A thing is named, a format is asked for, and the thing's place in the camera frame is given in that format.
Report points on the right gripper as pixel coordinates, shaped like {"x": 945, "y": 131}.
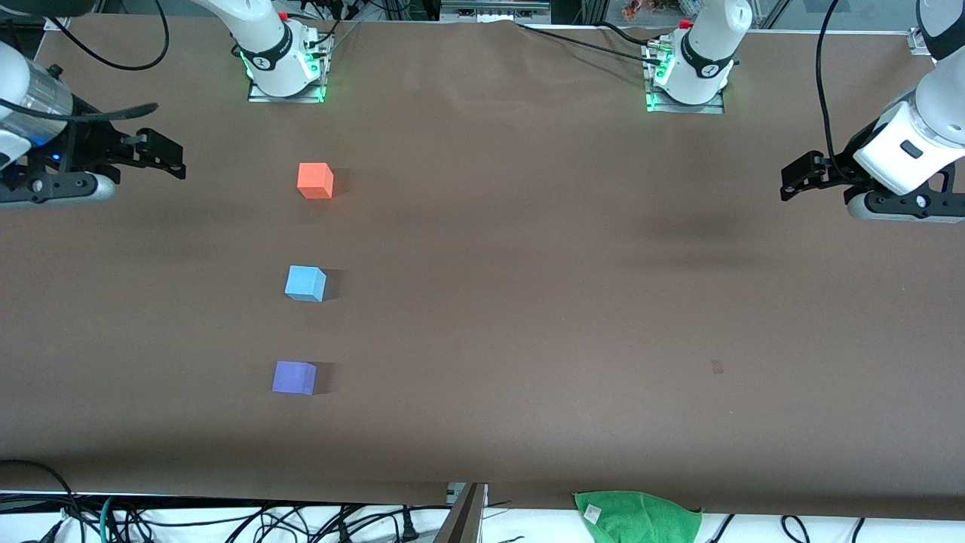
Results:
{"x": 94, "y": 143}

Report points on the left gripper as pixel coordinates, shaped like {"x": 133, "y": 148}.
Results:
{"x": 839, "y": 167}

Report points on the light blue foam block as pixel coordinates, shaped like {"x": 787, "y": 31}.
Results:
{"x": 303, "y": 282}

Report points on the orange foam block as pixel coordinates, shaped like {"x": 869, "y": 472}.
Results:
{"x": 314, "y": 181}

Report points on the purple foam block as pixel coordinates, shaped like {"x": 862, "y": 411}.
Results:
{"x": 293, "y": 378}

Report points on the grey equipment box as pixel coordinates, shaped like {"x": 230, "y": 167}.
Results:
{"x": 494, "y": 9}

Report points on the green microfibre cloth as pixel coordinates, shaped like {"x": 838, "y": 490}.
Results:
{"x": 637, "y": 519}

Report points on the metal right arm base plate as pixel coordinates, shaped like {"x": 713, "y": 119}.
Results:
{"x": 285, "y": 94}

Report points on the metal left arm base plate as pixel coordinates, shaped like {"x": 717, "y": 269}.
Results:
{"x": 686, "y": 107}

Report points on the aluminium frame bracket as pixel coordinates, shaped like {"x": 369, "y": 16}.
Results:
{"x": 918, "y": 41}
{"x": 56, "y": 21}

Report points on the grey metal post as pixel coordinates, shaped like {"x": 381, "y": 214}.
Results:
{"x": 461, "y": 520}

